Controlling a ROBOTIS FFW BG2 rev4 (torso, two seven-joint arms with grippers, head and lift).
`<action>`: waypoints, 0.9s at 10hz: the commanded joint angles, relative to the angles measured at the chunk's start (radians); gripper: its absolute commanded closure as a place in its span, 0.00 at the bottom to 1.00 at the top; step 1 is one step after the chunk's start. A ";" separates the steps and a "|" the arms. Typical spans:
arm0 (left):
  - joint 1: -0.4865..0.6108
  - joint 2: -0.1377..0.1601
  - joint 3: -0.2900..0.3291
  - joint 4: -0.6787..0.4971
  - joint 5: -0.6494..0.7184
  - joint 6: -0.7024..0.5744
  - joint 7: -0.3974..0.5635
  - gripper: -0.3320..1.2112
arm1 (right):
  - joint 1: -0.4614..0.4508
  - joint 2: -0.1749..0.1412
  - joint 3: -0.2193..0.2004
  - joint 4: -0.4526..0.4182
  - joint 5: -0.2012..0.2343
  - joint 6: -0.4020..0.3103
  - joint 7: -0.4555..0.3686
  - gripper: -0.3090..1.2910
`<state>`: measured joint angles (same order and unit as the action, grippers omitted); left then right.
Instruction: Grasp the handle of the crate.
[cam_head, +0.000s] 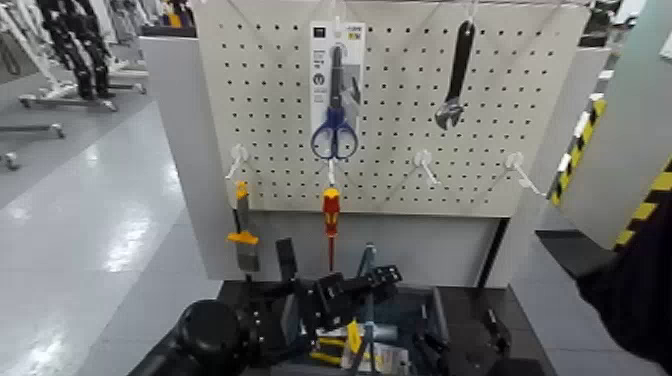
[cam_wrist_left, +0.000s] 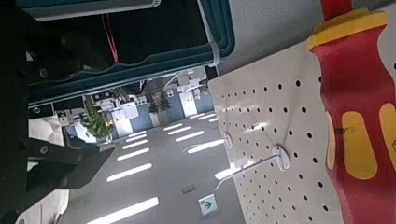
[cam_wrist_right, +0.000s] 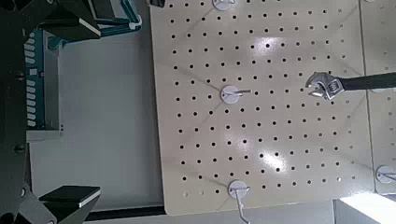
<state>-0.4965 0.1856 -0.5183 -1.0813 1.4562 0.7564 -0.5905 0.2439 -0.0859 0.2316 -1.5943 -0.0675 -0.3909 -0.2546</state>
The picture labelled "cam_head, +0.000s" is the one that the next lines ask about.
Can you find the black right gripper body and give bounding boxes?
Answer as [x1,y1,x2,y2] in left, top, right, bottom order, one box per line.
[487,357,548,376]

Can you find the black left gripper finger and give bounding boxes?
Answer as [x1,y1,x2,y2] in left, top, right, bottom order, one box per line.
[366,264,404,298]
[274,237,299,285]

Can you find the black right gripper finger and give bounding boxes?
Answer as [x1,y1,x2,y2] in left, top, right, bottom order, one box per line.
[413,304,451,376]
[482,307,514,359]

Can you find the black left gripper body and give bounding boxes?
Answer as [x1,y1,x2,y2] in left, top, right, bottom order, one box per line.
[258,271,373,349]

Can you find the blue grey crate with handle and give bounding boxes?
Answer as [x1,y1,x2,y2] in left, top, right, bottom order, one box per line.
[270,242,453,376]

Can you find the white printed card package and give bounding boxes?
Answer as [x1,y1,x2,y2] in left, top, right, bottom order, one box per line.
[340,341,411,376]

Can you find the yellow plastic clamp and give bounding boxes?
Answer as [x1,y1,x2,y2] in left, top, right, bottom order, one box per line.
[344,319,365,356]

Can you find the yellow grey putty scraper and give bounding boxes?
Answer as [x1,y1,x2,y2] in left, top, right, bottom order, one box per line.
[226,181,261,273]

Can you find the silver tube with label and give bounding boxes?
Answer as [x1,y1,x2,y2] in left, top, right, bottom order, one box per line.
[314,322,400,343]

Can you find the red yellow screwdriver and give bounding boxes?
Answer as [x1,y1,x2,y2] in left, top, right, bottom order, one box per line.
[322,187,341,273]

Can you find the black bulky cover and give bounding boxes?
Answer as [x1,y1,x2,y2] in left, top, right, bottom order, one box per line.
[574,194,672,375]

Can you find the white perforated pegboard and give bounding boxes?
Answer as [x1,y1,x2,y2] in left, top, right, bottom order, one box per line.
[191,0,591,219]

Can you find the blue scissors in white package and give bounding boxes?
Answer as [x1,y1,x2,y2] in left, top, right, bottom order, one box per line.
[309,20,367,162]

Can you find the black adjustable wrench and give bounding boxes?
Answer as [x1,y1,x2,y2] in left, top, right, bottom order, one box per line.
[433,20,477,131]

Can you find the grey panel with hazard tape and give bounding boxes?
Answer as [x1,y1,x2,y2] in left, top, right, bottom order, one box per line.
[545,0,672,251]

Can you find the yellow purple box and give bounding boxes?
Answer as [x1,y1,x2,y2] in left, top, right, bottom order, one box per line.
[140,0,198,39]

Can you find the grey wheeled stand base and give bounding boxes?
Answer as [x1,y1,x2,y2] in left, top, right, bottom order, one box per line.
[0,122,67,172]

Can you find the white wheeled stand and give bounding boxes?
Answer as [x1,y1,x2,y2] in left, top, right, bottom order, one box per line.
[0,0,148,114]

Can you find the black robot legs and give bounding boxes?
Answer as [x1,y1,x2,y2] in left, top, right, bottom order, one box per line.
[35,0,116,101]

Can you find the yellow handled pliers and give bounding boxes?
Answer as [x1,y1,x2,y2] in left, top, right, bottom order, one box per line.
[308,336,349,367]

